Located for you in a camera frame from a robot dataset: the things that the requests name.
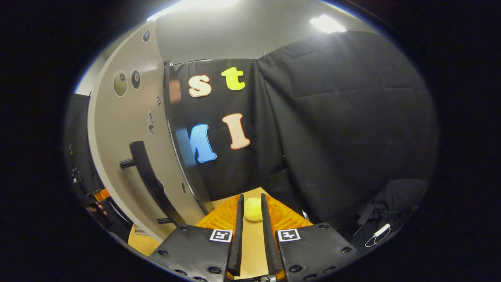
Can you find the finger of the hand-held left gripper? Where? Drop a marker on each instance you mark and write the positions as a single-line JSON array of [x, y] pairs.
[[101, 195]]

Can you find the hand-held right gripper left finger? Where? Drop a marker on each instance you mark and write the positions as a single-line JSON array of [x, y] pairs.
[[236, 243]]

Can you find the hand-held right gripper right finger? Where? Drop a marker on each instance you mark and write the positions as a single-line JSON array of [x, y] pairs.
[[270, 243]]

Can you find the pale grey cabinet door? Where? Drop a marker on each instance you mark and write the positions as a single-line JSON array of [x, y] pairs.
[[117, 129]]

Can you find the yellow round sponge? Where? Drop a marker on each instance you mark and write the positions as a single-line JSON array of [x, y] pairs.
[[253, 209]]

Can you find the black backdrop cloth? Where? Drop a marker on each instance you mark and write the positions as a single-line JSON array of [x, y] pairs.
[[332, 117]]

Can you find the long ceiling light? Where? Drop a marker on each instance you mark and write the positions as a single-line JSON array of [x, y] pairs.
[[195, 6]]

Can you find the short ceiling light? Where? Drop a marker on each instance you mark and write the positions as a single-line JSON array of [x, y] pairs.
[[327, 24]]

